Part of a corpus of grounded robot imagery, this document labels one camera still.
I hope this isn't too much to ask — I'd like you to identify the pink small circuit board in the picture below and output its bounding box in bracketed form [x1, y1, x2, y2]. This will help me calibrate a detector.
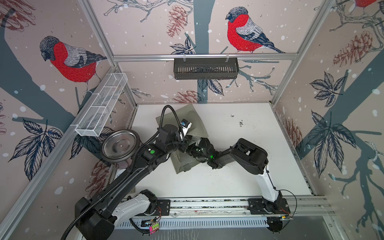
[149, 223, 160, 235]

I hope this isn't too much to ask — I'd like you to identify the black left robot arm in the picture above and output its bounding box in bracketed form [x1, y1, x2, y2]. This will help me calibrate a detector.
[62, 124, 191, 240]

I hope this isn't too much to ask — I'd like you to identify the black right base connector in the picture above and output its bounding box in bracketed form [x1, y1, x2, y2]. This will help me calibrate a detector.
[267, 217, 284, 233]

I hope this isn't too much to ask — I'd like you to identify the black hanging wire basket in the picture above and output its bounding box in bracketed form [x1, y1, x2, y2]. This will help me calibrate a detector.
[174, 58, 239, 80]

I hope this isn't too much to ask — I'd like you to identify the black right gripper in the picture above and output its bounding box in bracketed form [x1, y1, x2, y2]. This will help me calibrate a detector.
[186, 141, 211, 161]

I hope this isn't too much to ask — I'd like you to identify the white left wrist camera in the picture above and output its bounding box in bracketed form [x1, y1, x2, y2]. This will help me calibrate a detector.
[181, 119, 192, 136]

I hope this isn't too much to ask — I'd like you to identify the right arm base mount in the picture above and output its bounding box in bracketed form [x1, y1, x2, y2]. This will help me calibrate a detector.
[247, 198, 291, 215]

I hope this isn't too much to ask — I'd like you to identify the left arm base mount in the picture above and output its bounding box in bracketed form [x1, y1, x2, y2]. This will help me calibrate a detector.
[139, 199, 171, 216]

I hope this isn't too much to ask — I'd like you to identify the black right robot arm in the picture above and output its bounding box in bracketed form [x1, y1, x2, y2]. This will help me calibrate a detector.
[186, 138, 286, 214]

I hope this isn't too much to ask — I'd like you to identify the round steel plate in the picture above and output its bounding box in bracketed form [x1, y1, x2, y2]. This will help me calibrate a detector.
[101, 130, 141, 163]

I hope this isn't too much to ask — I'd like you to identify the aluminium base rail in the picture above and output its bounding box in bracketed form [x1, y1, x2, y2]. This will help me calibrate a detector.
[119, 196, 335, 217]

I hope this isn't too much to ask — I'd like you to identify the white mesh wall shelf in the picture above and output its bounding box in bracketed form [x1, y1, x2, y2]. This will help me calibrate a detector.
[75, 73, 128, 137]

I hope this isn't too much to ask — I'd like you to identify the black corrugated cable conduit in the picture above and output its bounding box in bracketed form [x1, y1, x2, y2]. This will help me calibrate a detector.
[59, 104, 184, 240]

